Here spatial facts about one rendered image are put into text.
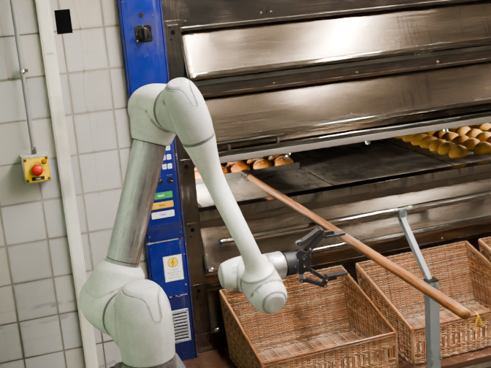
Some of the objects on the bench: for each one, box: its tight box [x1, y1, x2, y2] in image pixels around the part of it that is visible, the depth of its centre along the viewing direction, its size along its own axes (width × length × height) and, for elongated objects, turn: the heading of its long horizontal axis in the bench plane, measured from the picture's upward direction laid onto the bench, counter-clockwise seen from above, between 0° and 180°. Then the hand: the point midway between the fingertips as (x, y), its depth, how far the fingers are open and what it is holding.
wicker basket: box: [355, 240, 491, 366], centre depth 356 cm, size 49×56×28 cm
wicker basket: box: [218, 265, 398, 368], centre depth 339 cm, size 49×56×28 cm
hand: (341, 253), depth 279 cm, fingers open, 13 cm apart
